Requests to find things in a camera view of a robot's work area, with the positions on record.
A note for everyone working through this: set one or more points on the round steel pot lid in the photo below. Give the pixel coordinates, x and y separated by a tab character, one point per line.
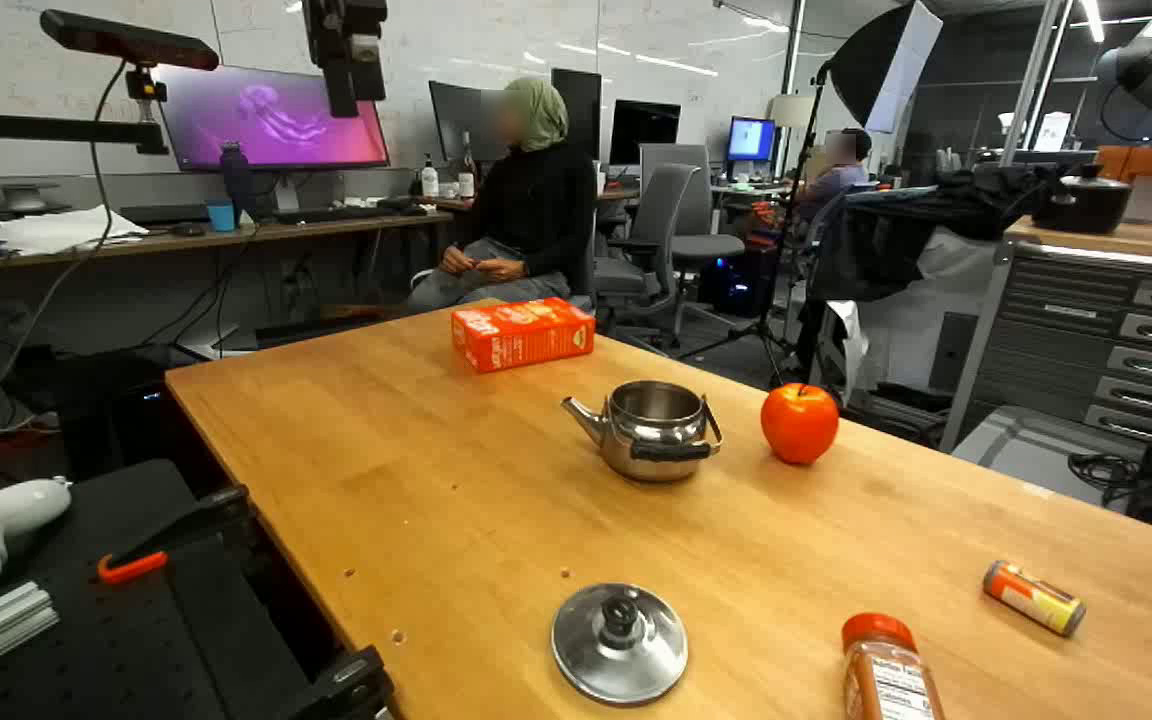
622	654

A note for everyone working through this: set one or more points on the black optical breadboard table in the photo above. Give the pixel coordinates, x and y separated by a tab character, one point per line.
137	642

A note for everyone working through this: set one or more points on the orange cracker box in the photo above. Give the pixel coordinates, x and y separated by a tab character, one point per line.
523	332

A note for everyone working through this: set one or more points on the black photo softbox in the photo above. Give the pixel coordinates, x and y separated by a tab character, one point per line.
877	62

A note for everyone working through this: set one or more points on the red orange apple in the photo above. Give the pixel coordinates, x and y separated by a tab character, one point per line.
800	427

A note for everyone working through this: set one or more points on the monitor with purple screen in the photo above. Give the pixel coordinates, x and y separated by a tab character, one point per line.
279	120

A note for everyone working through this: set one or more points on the long wooden desk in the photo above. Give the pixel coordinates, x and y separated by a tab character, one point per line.
137	243

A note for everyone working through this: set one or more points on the dark bottle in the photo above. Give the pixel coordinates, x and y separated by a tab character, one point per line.
237	183

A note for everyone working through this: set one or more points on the seated person in blue shirt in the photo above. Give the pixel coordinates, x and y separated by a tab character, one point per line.
842	165

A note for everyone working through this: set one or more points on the black keyboard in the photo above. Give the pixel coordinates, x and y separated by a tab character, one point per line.
351	211

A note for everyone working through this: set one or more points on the black computer tower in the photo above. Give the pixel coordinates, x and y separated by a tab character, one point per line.
121	413

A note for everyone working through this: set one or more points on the orange capped spice bottle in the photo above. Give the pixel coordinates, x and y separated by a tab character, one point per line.
885	673

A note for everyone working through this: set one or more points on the black bar camera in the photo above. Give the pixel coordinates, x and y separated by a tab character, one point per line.
128	40

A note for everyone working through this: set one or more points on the tall black monitor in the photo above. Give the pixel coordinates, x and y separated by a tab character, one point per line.
576	112

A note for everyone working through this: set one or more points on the black jacket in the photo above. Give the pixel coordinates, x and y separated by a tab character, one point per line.
922	221

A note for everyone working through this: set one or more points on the person with green headscarf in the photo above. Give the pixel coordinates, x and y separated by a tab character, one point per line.
529	200

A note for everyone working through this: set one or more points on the small steel kettle pot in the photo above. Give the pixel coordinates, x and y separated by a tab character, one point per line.
659	436

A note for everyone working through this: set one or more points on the small white bottle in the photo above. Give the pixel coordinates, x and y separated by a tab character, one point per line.
431	183

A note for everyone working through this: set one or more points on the dark wide monitor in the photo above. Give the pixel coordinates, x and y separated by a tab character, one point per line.
460	120

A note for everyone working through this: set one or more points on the monitor with blue screen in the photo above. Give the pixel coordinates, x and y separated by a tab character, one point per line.
750	143

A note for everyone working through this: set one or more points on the black clamp block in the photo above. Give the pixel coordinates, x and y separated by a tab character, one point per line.
342	687

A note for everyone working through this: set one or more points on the black cooking pot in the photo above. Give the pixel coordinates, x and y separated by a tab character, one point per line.
1083	200

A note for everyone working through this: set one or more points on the grey plastic tote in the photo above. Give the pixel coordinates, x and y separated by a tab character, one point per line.
1028	448

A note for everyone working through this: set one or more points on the grey metal drawer cabinet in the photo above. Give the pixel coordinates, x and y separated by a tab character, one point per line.
1110	332

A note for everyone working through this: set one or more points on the white papers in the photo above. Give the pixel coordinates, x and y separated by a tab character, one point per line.
57	229

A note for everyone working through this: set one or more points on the blue cup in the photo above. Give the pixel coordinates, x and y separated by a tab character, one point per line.
223	219

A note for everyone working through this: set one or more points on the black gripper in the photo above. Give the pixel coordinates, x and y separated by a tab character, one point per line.
347	31

